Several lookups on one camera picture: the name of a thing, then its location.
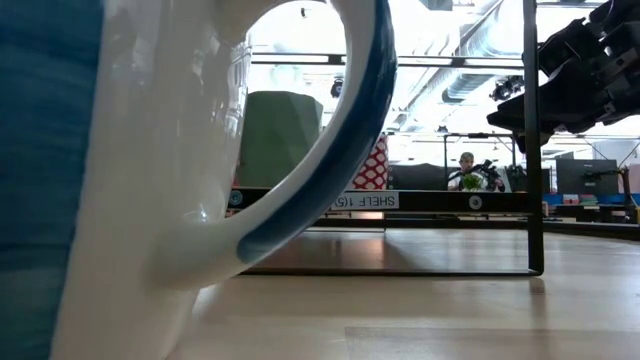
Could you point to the person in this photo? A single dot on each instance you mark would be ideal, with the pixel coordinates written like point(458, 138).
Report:
point(466, 159)

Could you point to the black hanging camera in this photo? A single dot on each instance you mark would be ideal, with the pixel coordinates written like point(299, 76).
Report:
point(506, 89)
point(337, 88)

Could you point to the black background workstation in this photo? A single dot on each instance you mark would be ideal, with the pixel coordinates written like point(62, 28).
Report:
point(420, 177)

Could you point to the black aluminium table frame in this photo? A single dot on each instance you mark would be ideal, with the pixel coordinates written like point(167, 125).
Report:
point(590, 227)

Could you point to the blue and white mug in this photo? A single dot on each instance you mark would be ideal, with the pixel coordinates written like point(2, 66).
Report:
point(50, 150)

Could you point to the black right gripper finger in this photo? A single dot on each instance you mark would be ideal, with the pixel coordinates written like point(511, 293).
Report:
point(570, 45)
point(565, 100)

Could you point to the black background robot arm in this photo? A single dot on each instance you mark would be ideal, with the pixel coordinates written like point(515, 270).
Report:
point(487, 170)

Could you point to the blue storage bins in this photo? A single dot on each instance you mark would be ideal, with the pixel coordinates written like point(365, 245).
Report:
point(610, 199)

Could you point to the dark green faceted mug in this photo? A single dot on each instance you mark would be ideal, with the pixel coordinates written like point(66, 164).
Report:
point(280, 140)

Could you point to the silver ventilation duct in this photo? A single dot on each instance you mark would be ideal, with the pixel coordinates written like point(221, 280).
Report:
point(460, 85)

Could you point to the wooden shelf with black frame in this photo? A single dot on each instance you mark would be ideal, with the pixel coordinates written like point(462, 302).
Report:
point(430, 201)

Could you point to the ceiling light track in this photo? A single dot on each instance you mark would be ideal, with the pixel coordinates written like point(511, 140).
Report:
point(425, 61)

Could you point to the black background monitor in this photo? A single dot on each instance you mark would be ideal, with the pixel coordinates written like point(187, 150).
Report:
point(585, 177)

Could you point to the red white patterned mug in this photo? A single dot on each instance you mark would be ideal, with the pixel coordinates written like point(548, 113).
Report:
point(375, 170)

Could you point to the small green potted plant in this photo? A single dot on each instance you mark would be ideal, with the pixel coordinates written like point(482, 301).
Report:
point(472, 182)

